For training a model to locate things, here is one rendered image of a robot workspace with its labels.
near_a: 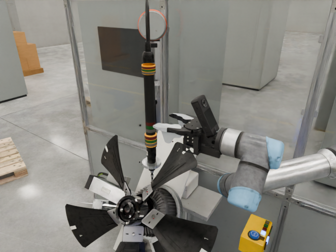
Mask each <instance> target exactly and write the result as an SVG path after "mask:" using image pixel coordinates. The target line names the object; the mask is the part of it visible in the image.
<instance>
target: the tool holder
mask: <svg viewBox="0 0 336 252"><path fill-rule="evenodd" d="M142 166H143V167H144V168H146V169H149V170H154V169H157V168H159V167H160V166H161V159H159V158H158V157H156V162H155V163H153V164H150V163H148V161H147V157H146V158H144V159H143V160H142Z"/></svg>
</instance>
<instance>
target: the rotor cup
mask: <svg viewBox="0 0 336 252"><path fill-rule="evenodd" d="M137 198H140V199H137ZM126 208H129V209H130V211H129V212H128V213H127V212H126ZM152 209H157V206H156V203H155V201H154V200H153V198H152V197H150V198H149V199H148V200H147V202H146V203H145V201H143V195H142V194H138V195H136V196H134V195H126V196H124V197H122V198H121V199H120V200H119V201H118V203H117V205H116V208H115V215H116V218H117V220H118V221H119V222H120V223H121V224H122V225H125V226H144V225H142V224H141V222H142V219H143V218H144V217H145V216H146V215H147V214H148V213H149V212H150V211H151V210H152ZM140 215H144V216H143V217H140ZM144 228H146V226H144Z"/></svg>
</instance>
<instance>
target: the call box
mask: <svg viewBox="0 0 336 252"><path fill-rule="evenodd" d="M265 221H266V219H264V218H261V217H259V216H256V215H254V214H251V215H250V217H249V219H248V221H247V223H246V226H245V228H244V230H243V232H242V234H241V236H240V241H239V247H238V249H239V250H240V251H242V252H264V246H265V243H266V241H267V238H268V235H269V232H270V229H271V227H272V222H271V221H269V220H268V221H269V224H268V228H267V230H266V233H265V235H263V234H261V231H262V229H263V227H264V224H265ZM252 230H253V231H256V232H258V233H259V238H258V239H253V238H251V237H250V231H252ZM261 236H262V237H264V238H265V239H264V241H262V240H260V237H261Z"/></svg>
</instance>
